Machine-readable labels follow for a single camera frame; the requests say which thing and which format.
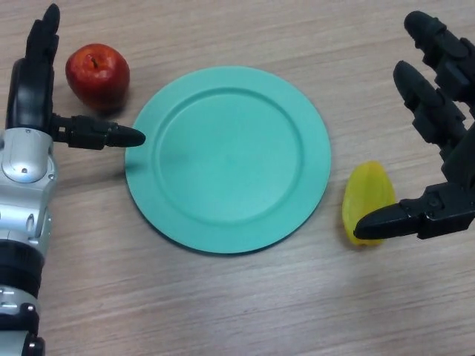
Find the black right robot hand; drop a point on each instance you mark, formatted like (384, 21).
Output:
(460, 163)

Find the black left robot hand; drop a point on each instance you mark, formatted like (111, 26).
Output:
(31, 96)

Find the red apple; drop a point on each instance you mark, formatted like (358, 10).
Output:
(98, 76)

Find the green round plate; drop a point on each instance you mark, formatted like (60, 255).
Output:
(228, 159)

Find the yellow starfruit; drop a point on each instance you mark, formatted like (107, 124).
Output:
(365, 193)

